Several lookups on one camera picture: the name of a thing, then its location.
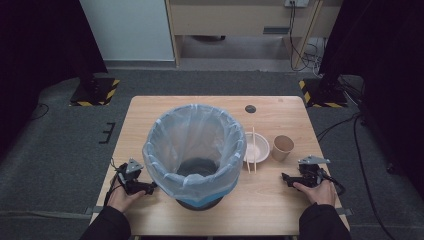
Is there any right hand-held gripper black cable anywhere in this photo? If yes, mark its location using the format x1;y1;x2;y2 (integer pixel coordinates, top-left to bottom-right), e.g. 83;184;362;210
321;167;347;197

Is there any black power cable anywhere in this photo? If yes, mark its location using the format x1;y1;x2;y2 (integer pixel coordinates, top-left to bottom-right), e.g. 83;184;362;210
287;1;322;73

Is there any black stand with striped base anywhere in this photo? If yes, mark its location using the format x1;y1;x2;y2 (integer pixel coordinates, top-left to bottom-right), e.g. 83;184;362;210
68;66;121;108
298;71;349;109

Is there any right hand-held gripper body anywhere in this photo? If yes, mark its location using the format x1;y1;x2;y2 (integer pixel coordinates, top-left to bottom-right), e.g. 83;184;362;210
297;154;332;189

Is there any person's left hand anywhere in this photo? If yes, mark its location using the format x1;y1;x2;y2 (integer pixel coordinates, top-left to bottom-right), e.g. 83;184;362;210
106;184;146;214

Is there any white cable bundle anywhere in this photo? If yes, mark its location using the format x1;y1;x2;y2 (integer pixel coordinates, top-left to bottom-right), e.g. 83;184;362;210
304;37;327;78

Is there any pale blue plastic bin bag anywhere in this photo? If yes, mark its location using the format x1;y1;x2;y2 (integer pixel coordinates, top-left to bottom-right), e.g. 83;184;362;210
142;103;248;203

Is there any wooden chopstick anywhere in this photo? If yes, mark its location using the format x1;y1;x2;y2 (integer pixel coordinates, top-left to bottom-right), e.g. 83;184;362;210
245;133;252;175
251;126;258;174

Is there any person's right hand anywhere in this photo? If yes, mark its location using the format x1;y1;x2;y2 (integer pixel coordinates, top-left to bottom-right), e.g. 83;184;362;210
292;179;337;207

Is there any brown paper cup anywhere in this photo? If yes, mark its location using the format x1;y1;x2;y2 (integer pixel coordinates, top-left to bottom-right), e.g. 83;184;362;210
271;134;295;163

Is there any beige wooden desk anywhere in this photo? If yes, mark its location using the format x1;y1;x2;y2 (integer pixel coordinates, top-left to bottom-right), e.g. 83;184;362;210
165;0;345;68

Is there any left hand-held gripper black cable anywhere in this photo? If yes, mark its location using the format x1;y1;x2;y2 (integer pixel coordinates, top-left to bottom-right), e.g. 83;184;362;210
103;157;123;206

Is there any white disposable bowl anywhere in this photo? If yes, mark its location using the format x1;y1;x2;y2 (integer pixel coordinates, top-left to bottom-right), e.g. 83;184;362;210
243;131;271;164

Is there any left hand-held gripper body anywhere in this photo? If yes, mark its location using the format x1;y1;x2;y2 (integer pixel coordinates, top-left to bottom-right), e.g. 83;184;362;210
115;157;148;196

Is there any black floor cable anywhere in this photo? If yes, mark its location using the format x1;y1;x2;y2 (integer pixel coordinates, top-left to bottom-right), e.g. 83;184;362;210
315;112;398;240
30;102;50;122

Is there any white power strip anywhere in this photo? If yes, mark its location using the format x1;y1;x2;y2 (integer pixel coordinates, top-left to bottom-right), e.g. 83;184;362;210
283;0;310;9

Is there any black trash bin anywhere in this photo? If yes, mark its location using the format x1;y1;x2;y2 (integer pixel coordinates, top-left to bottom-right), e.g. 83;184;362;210
175;195;225;212

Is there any hand-held gripper black cable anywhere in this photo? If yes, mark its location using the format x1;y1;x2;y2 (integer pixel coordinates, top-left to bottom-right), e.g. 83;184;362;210
103;157;123;206
321;167;347;197

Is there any black curtain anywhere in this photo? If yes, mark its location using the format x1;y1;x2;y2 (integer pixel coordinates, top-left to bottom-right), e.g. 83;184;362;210
0;0;109;158
318;0;424;201

